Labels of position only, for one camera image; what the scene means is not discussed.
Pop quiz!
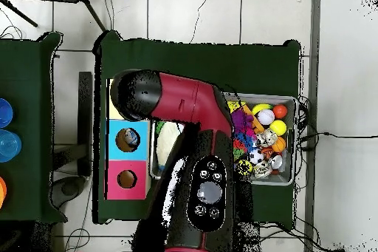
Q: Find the clear plastic wrapper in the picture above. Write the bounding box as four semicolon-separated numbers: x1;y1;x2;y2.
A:
124;132;140;149

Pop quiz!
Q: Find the wooden three-hole sorting box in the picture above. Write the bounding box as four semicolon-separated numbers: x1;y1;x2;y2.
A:
106;78;151;201

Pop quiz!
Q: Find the clear mesh bin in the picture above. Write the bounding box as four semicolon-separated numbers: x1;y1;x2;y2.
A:
148;90;298;186

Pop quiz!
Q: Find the cream knitted cloth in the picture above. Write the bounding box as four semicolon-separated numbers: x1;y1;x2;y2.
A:
156;120;185;168

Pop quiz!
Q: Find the purple spiky ball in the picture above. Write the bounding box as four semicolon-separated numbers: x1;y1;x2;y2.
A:
231;109;255;140

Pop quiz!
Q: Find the dark green table cloth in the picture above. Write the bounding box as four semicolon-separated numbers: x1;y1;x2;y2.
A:
93;30;302;226

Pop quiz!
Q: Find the yellow smiley face ball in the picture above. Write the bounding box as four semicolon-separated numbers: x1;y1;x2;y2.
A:
237;160;255;177

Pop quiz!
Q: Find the crushed silver can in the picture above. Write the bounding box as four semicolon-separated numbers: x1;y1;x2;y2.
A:
258;129;278;147

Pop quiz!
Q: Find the red ball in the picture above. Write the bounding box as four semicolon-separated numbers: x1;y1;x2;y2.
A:
272;103;289;118

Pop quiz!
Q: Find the dark green side-table cloth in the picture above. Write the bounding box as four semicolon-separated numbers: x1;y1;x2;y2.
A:
0;32;67;225

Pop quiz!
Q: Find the light blue plastic cup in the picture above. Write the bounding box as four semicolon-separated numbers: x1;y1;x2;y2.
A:
0;129;23;164

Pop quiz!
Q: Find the dark blue plastic cup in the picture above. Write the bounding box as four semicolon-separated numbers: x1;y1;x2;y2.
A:
0;98;14;129

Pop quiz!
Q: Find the orange plastic cup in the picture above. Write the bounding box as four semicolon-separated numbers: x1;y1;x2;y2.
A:
0;176;7;208

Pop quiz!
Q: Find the black floor cable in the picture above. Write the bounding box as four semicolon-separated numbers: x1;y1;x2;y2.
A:
298;129;378;146

